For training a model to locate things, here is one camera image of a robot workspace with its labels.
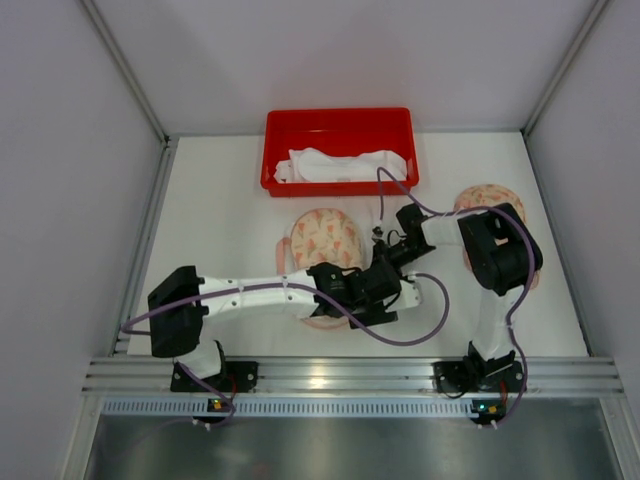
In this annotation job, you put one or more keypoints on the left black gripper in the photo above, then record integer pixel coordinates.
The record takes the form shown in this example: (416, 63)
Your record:
(382, 310)

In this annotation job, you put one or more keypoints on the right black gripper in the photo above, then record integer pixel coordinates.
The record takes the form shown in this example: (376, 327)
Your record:
(382, 250)

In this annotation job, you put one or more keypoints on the pink floral laundry bag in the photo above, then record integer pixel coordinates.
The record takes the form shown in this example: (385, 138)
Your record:
(490, 197)
(317, 236)

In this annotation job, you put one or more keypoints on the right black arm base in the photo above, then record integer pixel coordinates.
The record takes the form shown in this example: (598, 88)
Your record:
(456, 378)

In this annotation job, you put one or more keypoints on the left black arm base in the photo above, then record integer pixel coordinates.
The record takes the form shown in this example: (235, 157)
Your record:
(230, 375)

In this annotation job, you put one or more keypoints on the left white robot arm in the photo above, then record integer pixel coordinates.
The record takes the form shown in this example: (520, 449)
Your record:
(185, 301)

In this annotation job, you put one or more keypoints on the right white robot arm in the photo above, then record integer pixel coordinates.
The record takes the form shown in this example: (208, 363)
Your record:
(493, 338)

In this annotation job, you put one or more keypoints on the red plastic bin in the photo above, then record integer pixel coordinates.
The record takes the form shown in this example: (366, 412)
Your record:
(339, 132)

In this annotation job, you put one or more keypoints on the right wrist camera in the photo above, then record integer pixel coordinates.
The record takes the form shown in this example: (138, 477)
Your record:
(379, 233)

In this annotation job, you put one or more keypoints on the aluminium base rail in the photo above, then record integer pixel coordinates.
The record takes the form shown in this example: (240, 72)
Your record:
(337, 387)

